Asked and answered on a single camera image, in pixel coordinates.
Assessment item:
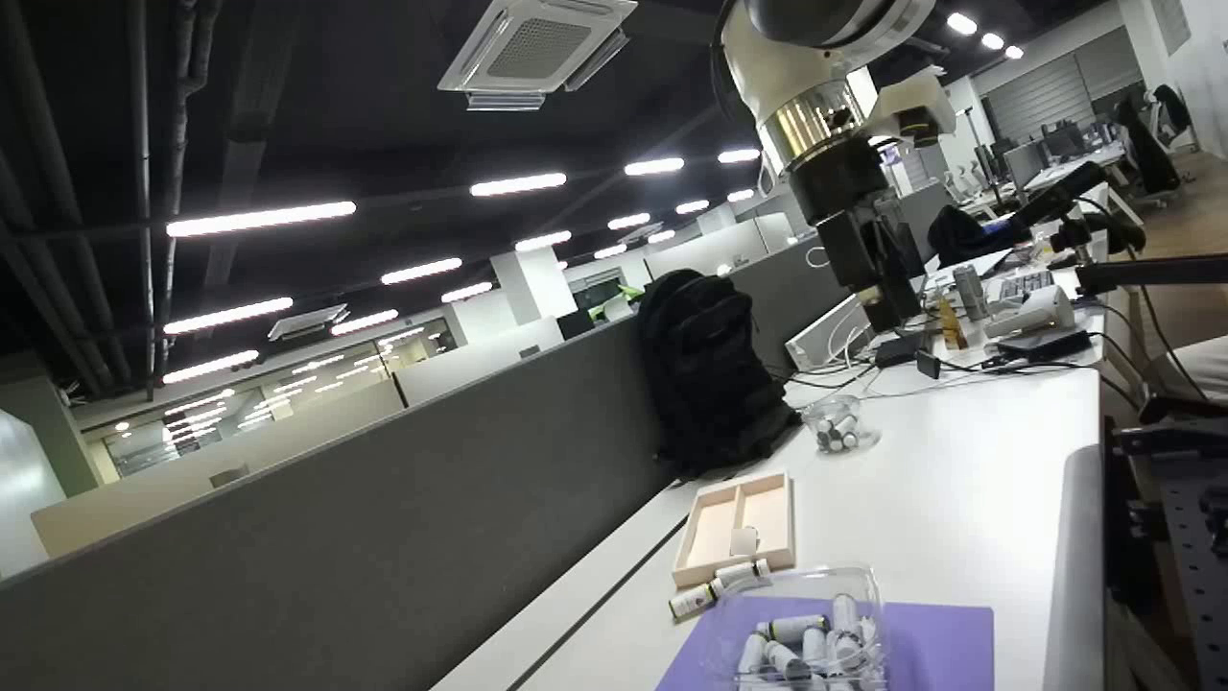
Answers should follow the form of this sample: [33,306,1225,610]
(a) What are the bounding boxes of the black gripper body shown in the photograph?
[788,138,921,331]

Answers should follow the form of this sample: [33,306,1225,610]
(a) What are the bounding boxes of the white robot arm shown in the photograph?
[721,0,954,331]

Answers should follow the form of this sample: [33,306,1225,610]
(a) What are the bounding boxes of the white keyboard box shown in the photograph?
[788,294,870,372]

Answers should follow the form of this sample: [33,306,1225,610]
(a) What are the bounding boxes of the wooden compartment box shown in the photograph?
[671,473,798,588]

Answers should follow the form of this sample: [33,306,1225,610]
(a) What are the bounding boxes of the small bottle inside box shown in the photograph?
[734,527,758,556]

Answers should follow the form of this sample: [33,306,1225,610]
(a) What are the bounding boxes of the clear glass dish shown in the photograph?
[810,399,879,458]

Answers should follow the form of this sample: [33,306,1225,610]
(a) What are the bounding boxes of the black backpack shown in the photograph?
[636,270,798,463]

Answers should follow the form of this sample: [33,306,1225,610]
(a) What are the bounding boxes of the black perforated breadboard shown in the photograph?
[1109,421,1228,691]

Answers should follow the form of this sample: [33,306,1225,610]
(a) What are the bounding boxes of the clear plastic container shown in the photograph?
[729,569,885,691]

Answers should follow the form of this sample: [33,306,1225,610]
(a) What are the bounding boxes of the purple mat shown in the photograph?
[657,596,994,691]

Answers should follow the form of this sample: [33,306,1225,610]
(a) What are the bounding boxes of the ceiling air conditioner unit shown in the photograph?
[439,0,636,116]

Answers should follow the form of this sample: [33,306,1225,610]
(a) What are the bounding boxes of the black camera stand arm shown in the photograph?
[1073,254,1228,294]

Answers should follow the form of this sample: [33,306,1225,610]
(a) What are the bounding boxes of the grey partition wall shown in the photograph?
[0,231,862,691]

